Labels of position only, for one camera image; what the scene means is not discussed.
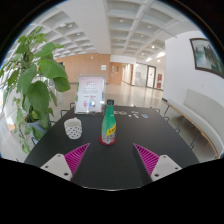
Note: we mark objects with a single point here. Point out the dark-framed landscape picture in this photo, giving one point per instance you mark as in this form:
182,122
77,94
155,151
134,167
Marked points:
208,56

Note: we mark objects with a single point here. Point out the small blue card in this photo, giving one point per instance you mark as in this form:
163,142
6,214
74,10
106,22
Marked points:
144,116

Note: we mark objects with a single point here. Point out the ceiling lights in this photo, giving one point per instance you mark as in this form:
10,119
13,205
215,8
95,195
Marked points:
161,54

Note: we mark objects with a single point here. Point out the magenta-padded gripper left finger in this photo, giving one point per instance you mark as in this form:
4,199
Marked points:
76,158

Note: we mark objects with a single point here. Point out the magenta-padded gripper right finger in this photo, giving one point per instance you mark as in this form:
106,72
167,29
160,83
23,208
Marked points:
148,159

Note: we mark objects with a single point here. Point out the green leafy potted plant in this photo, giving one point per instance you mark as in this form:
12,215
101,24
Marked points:
36,96

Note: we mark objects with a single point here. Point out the long white bench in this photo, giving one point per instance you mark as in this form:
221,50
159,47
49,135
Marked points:
200,116

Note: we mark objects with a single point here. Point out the green plastic drink bottle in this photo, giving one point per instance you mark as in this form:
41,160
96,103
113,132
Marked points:
109,125

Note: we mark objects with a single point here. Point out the white dotted cup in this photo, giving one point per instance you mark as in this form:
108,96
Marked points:
73,129

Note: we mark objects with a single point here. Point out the white standing sign display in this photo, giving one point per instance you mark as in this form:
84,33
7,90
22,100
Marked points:
89,95

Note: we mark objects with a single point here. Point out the dark-framed glass door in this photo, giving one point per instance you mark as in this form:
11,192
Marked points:
151,76

